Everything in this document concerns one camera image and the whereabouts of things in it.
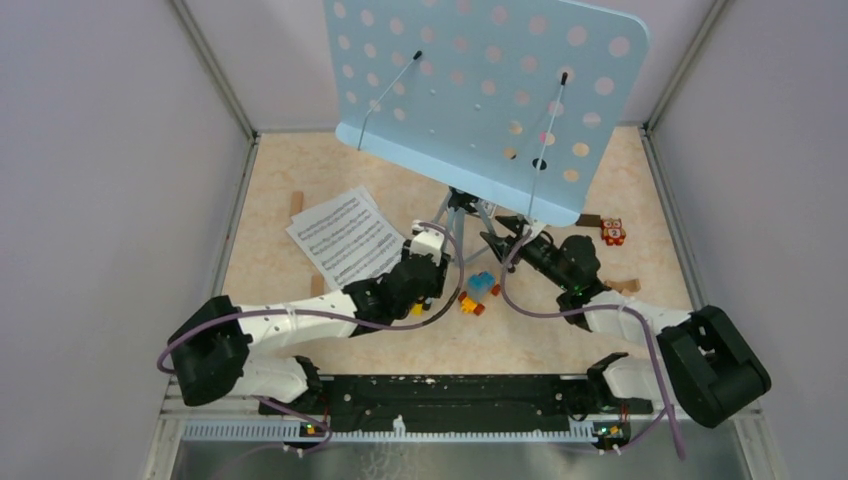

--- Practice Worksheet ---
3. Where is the light blue music stand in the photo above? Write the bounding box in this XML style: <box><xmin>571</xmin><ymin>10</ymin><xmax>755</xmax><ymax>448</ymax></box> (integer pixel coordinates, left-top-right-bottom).
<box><xmin>324</xmin><ymin>1</ymin><xmax>651</xmax><ymax>227</ymax></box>

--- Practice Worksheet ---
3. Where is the blue toy brick car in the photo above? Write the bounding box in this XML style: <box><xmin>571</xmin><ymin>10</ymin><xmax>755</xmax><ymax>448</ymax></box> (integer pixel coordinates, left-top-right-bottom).
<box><xmin>457</xmin><ymin>271</ymin><xmax>501</xmax><ymax>316</ymax></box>

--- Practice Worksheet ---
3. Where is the wooden block far left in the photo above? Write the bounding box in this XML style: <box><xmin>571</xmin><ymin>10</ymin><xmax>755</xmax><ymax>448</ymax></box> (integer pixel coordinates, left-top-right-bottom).
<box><xmin>289</xmin><ymin>191</ymin><xmax>305</xmax><ymax>218</ymax></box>

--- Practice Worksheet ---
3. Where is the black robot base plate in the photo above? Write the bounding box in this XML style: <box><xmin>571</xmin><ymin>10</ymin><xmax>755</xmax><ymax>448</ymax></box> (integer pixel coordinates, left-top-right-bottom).
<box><xmin>258</xmin><ymin>374</ymin><xmax>654</xmax><ymax>439</ymax></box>

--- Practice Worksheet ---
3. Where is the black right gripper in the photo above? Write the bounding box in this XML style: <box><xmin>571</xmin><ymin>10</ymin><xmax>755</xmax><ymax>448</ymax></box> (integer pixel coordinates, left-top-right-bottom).
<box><xmin>481</xmin><ymin>215</ymin><xmax>573</xmax><ymax>291</ymax></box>

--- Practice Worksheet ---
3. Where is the wooden block near left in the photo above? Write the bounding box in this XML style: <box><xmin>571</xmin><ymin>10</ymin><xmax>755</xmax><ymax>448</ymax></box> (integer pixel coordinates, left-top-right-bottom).
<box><xmin>310</xmin><ymin>274</ymin><xmax>325</xmax><ymax>297</ymax></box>

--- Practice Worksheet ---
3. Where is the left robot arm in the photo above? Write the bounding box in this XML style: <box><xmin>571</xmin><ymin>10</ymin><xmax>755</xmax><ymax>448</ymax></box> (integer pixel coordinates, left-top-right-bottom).
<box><xmin>161</xmin><ymin>253</ymin><xmax>450</xmax><ymax>414</ymax></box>

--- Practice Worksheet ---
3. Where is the dark brown wooden block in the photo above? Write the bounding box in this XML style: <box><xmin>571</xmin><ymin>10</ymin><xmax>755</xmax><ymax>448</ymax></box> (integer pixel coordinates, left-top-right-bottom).
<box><xmin>575</xmin><ymin>214</ymin><xmax>603</xmax><ymax>228</ymax></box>

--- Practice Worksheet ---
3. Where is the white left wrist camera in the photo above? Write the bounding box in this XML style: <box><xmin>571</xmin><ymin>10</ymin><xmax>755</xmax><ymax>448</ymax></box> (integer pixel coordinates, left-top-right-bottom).
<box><xmin>407</xmin><ymin>220</ymin><xmax>446</xmax><ymax>266</ymax></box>

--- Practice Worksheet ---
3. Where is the wooden block right side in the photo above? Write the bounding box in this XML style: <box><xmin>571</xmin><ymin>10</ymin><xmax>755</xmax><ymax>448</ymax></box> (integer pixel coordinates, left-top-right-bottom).
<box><xmin>619</xmin><ymin>278</ymin><xmax>641</xmax><ymax>293</ymax></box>

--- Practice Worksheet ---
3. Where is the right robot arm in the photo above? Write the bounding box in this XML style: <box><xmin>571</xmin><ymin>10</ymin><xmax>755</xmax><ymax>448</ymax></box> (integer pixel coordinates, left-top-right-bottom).
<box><xmin>480</xmin><ymin>215</ymin><xmax>772</xmax><ymax>428</ymax></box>

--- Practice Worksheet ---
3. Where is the red owl number block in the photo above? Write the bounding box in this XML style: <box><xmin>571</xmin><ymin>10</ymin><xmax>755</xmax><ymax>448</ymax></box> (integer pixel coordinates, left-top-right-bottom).
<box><xmin>601</xmin><ymin>218</ymin><xmax>627</xmax><ymax>246</ymax></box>

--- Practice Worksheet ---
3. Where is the pink toy microphone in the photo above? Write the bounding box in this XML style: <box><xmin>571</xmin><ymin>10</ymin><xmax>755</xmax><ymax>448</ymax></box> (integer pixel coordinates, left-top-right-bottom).
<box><xmin>540</xmin><ymin>132</ymin><xmax>556</xmax><ymax>146</ymax></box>

